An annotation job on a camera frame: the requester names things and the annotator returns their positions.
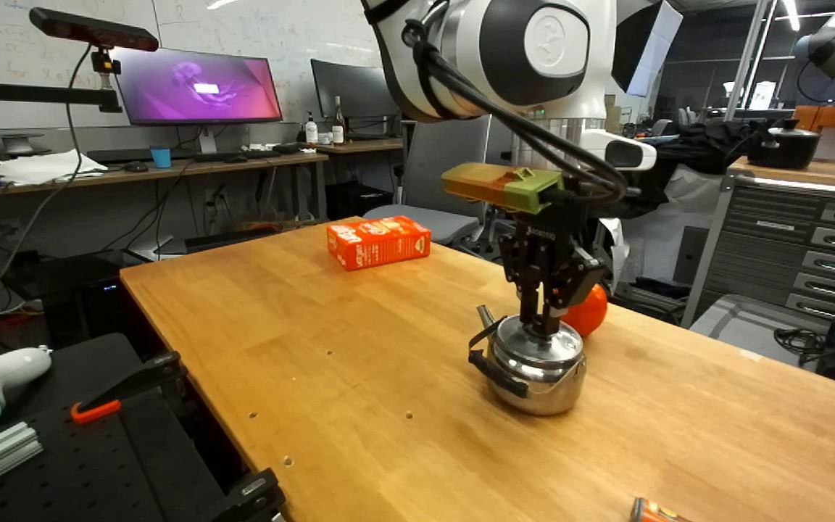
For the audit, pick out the black optical breadboard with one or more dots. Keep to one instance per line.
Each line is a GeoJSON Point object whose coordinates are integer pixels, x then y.
{"type": "Point", "coordinates": [99, 464]}

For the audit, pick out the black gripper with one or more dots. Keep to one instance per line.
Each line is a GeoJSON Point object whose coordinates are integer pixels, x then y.
{"type": "Point", "coordinates": [549, 246]}

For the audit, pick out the dark computer monitor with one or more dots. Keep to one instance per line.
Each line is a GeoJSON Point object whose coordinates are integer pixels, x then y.
{"type": "Point", "coordinates": [351, 88]}

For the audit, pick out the yellow-green wrist camera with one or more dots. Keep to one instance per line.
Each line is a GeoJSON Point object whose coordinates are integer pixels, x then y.
{"type": "Point", "coordinates": [499, 185]}

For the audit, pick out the blue cup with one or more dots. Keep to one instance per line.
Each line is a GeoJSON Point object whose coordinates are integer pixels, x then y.
{"type": "Point", "coordinates": [161, 158]}

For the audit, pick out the small metal object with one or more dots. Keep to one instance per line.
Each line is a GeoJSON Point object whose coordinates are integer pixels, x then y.
{"type": "Point", "coordinates": [651, 512]}

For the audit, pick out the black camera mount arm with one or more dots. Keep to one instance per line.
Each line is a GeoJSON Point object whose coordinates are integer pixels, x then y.
{"type": "Point", "coordinates": [31, 93]}

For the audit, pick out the monitor with purple screen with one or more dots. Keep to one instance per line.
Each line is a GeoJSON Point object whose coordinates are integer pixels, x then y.
{"type": "Point", "coordinates": [199, 88]}

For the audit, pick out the long wooden desk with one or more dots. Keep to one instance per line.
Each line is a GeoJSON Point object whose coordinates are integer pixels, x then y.
{"type": "Point", "coordinates": [146, 174]}

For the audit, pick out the white VR controller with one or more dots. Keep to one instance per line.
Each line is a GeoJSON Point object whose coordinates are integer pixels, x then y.
{"type": "Point", "coordinates": [1, 378]}

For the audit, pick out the black cooking pot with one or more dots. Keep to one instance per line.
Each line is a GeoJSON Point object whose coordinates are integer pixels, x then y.
{"type": "Point", "coordinates": [783, 146]}

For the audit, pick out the small steel kettle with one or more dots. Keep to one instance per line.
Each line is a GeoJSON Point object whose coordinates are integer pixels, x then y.
{"type": "Point", "coordinates": [534, 387]}

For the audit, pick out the orange cracker box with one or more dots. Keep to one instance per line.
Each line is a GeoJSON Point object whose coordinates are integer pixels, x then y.
{"type": "Point", "coordinates": [377, 242]}

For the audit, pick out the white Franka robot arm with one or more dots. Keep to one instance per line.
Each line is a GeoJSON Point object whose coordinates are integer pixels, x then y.
{"type": "Point", "coordinates": [551, 45]}

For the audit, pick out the grey padded chair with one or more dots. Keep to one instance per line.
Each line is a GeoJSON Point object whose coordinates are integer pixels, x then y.
{"type": "Point", "coordinates": [447, 168]}

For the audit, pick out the white paper pile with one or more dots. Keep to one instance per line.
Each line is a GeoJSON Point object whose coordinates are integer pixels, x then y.
{"type": "Point", "coordinates": [44, 165]}

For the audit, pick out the grey drawer cabinet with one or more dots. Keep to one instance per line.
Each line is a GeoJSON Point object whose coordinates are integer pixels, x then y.
{"type": "Point", "coordinates": [795, 251]}

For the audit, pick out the round steel kettle lid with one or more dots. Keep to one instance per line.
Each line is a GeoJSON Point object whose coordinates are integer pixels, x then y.
{"type": "Point", "coordinates": [537, 341]}

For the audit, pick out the black stereo camera bar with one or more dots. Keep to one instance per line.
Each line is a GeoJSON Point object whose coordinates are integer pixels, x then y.
{"type": "Point", "coordinates": [95, 29]}

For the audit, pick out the dark bottle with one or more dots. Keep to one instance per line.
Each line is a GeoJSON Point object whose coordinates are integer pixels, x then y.
{"type": "Point", "coordinates": [338, 119]}

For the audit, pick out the orange toy fruit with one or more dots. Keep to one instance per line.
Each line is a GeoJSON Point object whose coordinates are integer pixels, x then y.
{"type": "Point", "coordinates": [591, 312]}

